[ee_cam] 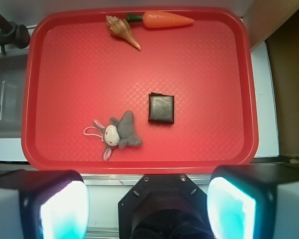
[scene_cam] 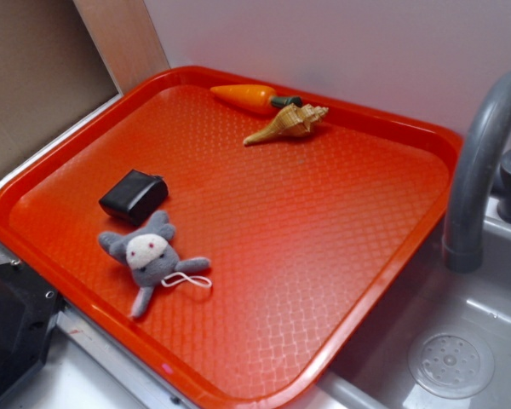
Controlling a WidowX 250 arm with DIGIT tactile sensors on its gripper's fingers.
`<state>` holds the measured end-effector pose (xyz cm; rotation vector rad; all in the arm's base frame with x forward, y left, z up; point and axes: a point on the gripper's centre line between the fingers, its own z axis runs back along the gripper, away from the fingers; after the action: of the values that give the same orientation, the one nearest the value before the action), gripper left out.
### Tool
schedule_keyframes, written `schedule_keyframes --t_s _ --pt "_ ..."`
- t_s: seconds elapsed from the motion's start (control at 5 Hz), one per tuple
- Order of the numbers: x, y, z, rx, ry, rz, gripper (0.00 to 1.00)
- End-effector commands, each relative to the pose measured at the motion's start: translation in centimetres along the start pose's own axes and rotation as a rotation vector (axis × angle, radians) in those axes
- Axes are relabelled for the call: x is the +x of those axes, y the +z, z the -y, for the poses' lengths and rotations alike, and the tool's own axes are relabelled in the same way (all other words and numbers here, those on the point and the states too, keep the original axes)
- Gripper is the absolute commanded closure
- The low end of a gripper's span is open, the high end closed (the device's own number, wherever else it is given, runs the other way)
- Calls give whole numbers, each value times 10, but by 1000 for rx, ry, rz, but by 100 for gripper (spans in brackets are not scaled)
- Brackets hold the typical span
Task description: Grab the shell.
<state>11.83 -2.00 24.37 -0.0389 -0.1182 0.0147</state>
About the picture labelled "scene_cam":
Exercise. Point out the tan spiral sea shell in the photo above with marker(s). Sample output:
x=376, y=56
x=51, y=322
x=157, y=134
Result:
x=290, y=122

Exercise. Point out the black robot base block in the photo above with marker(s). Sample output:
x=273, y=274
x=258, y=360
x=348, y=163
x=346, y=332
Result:
x=29, y=306

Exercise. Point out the orange plastic tray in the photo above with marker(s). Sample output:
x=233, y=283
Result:
x=303, y=236

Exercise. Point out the orange toy carrot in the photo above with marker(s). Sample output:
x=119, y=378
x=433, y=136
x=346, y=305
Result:
x=260, y=99

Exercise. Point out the grey plush animal toy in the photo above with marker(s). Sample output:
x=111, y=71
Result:
x=152, y=260

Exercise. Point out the small black box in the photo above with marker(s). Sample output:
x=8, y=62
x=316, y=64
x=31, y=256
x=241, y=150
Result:
x=135, y=197

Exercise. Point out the grey curved faucet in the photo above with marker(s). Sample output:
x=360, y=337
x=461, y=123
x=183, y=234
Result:
x=484, y=164

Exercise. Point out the grey plastic sink basin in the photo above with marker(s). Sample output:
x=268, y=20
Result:
x=371, y=370

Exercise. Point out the round sink drain strainer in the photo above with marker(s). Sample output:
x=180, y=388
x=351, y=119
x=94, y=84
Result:
x=450, y=362

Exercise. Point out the brown cardboard panel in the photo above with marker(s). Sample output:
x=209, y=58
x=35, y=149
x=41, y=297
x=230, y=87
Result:
x=51, y=76

